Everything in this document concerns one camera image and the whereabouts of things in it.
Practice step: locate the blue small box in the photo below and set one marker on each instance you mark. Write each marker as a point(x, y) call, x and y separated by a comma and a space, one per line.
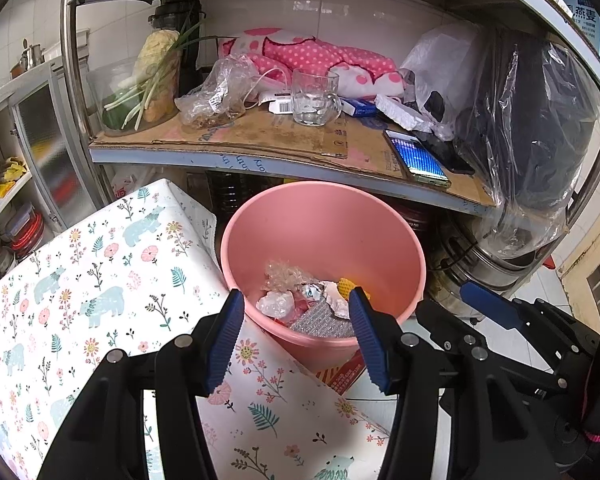
point(360, 107)

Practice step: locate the white foam block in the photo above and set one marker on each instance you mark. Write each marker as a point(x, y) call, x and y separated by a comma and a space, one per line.
point(400, 112)

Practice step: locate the pink plastic bucket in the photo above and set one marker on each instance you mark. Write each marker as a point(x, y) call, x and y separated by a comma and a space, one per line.
point(320, 230)

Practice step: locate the floral bear tablecloth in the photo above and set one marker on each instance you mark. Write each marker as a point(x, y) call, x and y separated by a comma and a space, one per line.
point(105, 285)

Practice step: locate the glass mug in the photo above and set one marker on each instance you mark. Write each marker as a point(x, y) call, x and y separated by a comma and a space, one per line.
point(314, 97)

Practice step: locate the cauliflower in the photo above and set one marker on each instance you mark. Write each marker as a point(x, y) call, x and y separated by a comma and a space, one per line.
point(155, 55)

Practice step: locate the red lidded food containers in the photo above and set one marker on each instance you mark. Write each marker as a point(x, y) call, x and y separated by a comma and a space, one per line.
point(25, 230)

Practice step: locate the frosted glass cabinet door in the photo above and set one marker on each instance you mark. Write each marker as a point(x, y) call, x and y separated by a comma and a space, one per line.
point(45, 135)

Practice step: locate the metal kettle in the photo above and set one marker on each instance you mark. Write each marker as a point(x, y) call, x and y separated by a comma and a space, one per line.
point(32, 55)

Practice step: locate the green onions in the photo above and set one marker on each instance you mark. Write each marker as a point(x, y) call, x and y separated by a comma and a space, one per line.
point(152, 87)

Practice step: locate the yellow foam fruit net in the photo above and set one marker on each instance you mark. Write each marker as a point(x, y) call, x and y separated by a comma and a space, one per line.
point(349, 286)

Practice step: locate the blue and white box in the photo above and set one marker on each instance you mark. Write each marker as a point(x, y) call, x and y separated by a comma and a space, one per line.
point(585, 15)

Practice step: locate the black appliance in plastic cover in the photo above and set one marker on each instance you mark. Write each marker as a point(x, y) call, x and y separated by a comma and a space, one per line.
point(525, 125)

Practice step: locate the glass bowl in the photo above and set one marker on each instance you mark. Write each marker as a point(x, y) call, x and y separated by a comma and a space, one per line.
point(110, 85)

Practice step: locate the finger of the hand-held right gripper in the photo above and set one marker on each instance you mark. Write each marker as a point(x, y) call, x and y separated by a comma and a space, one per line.
point(490, 305)
point(445, 322)

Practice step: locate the black blender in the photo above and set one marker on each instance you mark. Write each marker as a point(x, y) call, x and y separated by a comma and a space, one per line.
point(180, 20)

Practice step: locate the cardboard sheet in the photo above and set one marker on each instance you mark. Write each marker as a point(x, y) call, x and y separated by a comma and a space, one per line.
point(260, 135)

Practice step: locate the white plastic bag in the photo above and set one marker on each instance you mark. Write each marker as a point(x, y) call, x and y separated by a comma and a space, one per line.
point(440, 70)

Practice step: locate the silver bubble sheet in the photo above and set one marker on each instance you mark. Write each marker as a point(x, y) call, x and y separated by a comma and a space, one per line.
point(320, 327)

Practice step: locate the clear bubble wrap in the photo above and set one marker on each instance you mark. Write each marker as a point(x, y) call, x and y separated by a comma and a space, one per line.
point(285, 275)

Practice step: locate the red printed carton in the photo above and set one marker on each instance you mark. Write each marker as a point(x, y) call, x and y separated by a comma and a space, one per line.
point(342, 372)

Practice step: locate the crumpled clear plastic bag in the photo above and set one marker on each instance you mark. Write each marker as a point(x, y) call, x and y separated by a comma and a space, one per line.
point(215, 95)

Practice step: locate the smartphone with lit screen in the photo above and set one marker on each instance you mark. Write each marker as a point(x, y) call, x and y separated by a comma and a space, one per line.
point(417, 157)

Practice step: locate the brown pot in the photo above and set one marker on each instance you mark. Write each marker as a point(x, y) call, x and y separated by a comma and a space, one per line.
point(17, 69)

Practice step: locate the white label tag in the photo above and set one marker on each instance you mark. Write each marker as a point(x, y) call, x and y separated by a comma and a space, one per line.
point(280, 106)

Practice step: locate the stainless steel pot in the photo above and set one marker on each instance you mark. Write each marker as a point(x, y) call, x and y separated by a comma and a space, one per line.
point(480, 270)

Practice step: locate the yellow packets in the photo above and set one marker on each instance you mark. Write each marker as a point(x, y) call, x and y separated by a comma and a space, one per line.
point(5, 177)

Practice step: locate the white kitchen cabinet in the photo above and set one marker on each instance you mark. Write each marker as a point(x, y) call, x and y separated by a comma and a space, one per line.
point(0, 105)

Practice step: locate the pink polka dot cloth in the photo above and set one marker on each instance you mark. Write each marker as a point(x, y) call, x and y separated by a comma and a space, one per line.
point(320, 60)

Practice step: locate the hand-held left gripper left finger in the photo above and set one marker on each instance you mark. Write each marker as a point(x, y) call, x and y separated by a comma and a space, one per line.
point(225, 340)

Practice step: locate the black phone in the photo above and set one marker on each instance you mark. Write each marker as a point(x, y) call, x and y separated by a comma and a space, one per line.
point(447, 152)

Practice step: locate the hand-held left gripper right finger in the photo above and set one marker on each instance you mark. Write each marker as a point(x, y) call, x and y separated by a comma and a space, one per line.
point(370, 340)

